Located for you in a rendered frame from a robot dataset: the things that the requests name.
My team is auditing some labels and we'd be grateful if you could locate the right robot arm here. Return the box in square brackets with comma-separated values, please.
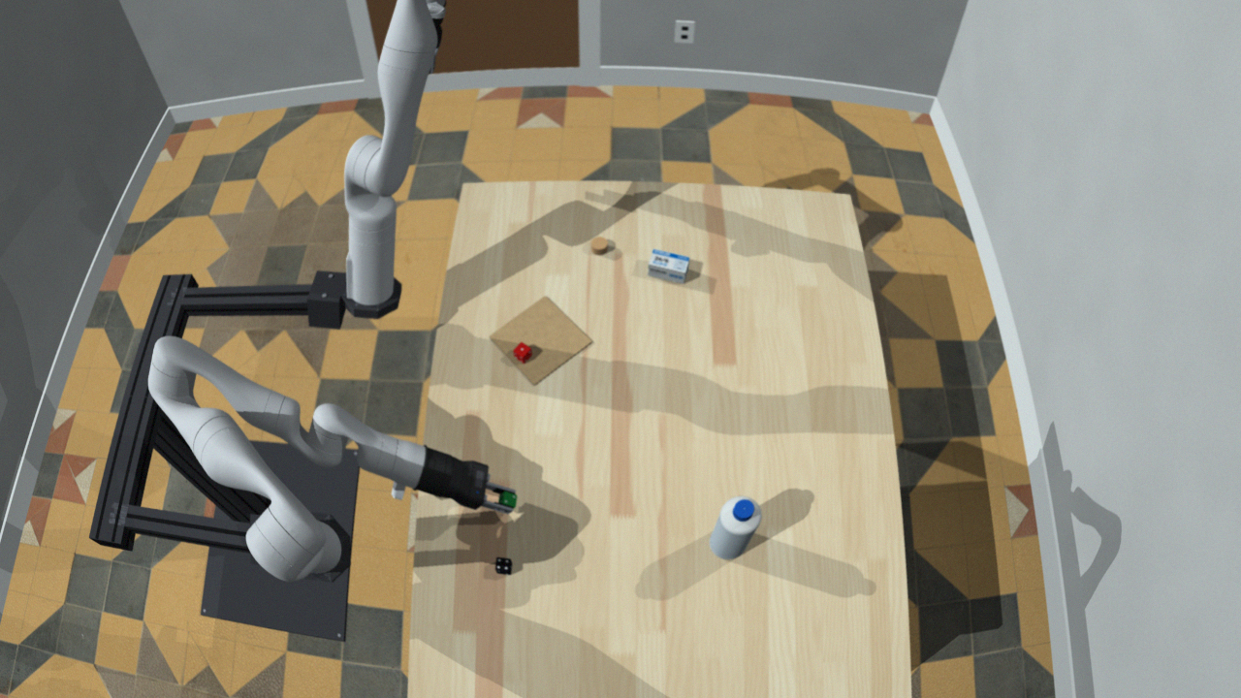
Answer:
[148, 337, 398, 582]

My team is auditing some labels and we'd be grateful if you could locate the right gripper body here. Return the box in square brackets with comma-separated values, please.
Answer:
[388, 438, 489, 510]

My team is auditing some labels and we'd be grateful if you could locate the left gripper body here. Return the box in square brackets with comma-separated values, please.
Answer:
[427, 0, 446, 48]

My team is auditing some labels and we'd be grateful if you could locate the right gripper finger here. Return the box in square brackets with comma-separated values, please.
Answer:
[482, 494, 514, 514]
[486, 474, 516, 494]

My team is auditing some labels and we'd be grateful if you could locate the grey bottle with blue cap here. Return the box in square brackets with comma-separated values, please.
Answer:
[710, 496, 762, 559]

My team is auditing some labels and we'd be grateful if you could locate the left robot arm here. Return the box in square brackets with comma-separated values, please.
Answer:
[344, 0, 437, 306]

